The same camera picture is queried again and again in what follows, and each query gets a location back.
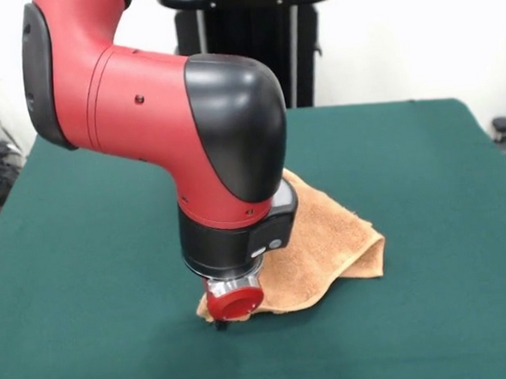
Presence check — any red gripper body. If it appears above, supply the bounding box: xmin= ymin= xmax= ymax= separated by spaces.
xmin=203 ymin=281 xmax=266 ymax=324

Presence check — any tan terry towel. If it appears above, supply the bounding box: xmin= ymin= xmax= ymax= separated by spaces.
xmin=187 ymin=162 xmax=391 ymax=326

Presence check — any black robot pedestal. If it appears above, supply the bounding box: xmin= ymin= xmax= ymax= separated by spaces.
xmin=154 ymin=0 xmax=343 ymax=117

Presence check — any dark green table cloth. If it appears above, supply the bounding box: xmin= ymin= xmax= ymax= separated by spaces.
xmin=0 ymin=94 xmax=506 ymax=379

